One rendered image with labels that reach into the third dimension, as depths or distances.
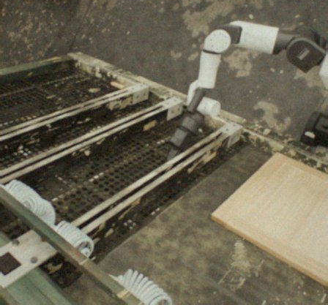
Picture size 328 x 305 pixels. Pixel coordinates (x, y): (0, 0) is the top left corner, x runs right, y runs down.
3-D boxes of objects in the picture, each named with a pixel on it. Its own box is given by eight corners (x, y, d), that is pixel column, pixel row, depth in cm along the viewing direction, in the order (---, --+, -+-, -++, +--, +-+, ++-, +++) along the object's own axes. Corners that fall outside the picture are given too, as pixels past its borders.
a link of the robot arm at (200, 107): (187, 123, 145) (201, 100, 146) (209, 132, 138) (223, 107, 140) (176, 110, 136) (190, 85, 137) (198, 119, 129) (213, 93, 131)
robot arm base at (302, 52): (282, 50, 133) (294, 21, 126) (316, 61, 130) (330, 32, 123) (280, 66, 121) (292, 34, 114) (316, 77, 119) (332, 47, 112)
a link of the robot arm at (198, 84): (195, 107, 147) (200, 75, 141) (212, 113, 141) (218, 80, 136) (184, 110, 142) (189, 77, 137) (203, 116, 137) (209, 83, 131)
